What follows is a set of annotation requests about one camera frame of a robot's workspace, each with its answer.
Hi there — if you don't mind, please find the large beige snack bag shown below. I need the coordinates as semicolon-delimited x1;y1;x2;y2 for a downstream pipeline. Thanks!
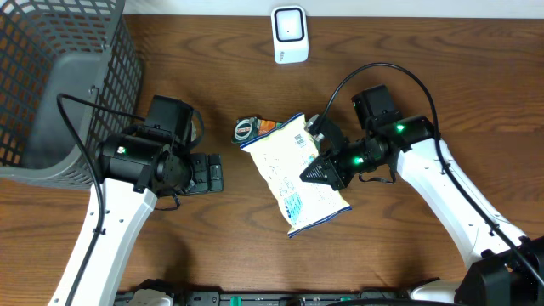
241;113;352;238

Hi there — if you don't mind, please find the dark green round-logo packet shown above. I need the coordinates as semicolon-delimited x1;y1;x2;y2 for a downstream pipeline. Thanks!
231;116;261;144

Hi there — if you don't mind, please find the orange small snack packet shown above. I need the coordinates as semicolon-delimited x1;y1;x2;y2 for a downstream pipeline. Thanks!
258;119;282;136

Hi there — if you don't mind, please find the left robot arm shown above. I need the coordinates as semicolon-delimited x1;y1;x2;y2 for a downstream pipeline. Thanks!
50;93;224;305

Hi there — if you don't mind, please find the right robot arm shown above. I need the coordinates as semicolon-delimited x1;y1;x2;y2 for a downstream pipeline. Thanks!
300;85;543;305

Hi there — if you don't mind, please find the white barcode scanner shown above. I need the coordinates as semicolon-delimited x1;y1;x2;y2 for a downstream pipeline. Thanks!
270;5;309;65

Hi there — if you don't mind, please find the dark grey mesh plastic basket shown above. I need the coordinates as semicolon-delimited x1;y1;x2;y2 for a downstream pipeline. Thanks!
1;0;144;190

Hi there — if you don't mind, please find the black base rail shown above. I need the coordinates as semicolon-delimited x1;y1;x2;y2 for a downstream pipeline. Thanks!
114;288;426;306

